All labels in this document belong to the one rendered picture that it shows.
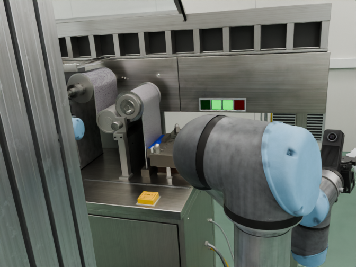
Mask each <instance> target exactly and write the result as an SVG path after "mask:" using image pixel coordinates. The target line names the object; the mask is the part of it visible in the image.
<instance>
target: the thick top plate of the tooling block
mask: <svg viewBox="0 0 356 267"><path fill-rule="evenodd" d="M178 133H179V132H174V130H173V131H172V132H171V137H170V138H169V139H168V140H167V141H166V142H161V143H160V145H159V146H160V148H161V153H159V154H154V153H150V154H149V157H150V165H151V166H160V167H175V165H174V162H173V156H172V155H173V144H174V141H175V138H176V136H177V134H178Z"/></svg>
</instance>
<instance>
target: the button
mask: <svg viewBox="0 0 356 267"><path fill-rule="evenodd" d="M158 198H159V195H158V192H146V191H144V192H143V193H142V194H141V195H140V197H139V198H138V203H139V204H150V205H154V203H155V202H156V200H157V199H158Z"/></svg>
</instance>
